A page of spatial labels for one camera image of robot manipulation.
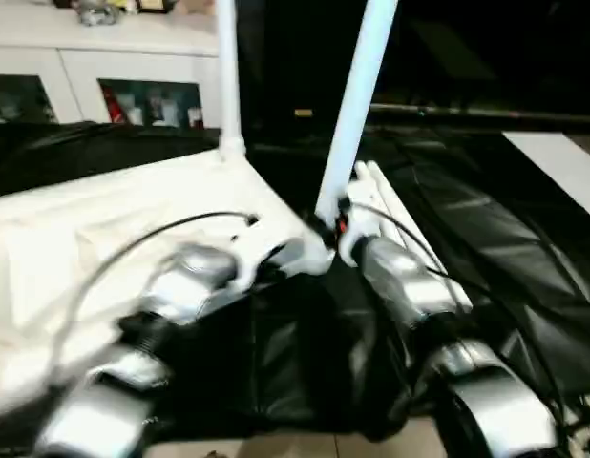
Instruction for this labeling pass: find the red bottle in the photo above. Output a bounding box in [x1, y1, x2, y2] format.
[107, 89, 125, 124]

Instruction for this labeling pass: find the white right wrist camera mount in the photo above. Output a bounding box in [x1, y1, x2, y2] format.
[339, 177, 388, 262]

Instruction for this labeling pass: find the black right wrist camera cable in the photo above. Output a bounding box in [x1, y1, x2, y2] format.
[350, 201, 453, 279]

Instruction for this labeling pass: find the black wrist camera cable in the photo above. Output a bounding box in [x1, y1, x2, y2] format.
[350, 201, 453, 279]
[50, 211, 260, 384]

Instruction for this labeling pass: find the black left wrist camera cable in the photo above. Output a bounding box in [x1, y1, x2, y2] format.
[50, 211, 260, 384]

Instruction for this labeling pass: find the white flat board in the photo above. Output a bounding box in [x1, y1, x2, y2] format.
[501, 131, 590, 215]

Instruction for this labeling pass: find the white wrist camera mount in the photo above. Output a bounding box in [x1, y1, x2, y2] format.
[226, 213, 297, 293]
[339, 177, 388, 262]

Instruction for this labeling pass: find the shiny silver ornament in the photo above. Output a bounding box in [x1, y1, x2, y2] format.
[76, 1, 120, 26]

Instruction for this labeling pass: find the black plastic mat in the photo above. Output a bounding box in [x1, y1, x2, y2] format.
[0, 121, 590, 454]

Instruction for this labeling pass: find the white cabinet with glass doors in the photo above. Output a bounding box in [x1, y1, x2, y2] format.
[0, 0, 224, 129]

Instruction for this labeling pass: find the white plastic table top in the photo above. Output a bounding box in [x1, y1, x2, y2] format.
[0, 141, 338, 407]

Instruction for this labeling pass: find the long dark metal rod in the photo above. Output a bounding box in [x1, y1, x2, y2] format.
[369, 103, 590, 121]

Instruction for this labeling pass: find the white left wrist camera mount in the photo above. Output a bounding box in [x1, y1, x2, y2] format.
[226, 213, 297, 293]

